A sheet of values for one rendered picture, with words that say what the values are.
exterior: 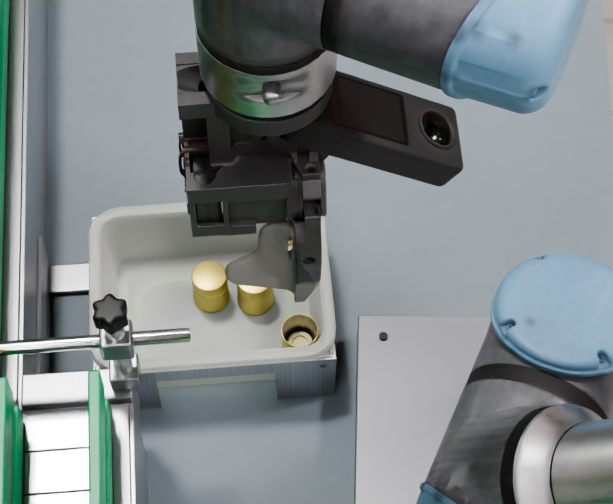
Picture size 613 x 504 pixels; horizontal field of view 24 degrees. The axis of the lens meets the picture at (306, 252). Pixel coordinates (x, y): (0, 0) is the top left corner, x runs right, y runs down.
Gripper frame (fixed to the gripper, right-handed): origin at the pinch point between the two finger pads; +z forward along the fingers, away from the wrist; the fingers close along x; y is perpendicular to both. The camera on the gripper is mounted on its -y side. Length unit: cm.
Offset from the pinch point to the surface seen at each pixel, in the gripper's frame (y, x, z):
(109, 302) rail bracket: 15.0, -6.5, 17.0
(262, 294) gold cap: 2.7, -17.2, 37.1
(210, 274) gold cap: 7.5, -19.5, 36.6
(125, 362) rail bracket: 14.6, -5.3, 25.3
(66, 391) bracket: 20.1, -5.0, 29.5
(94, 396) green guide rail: 16.8, -0.6, 21.5
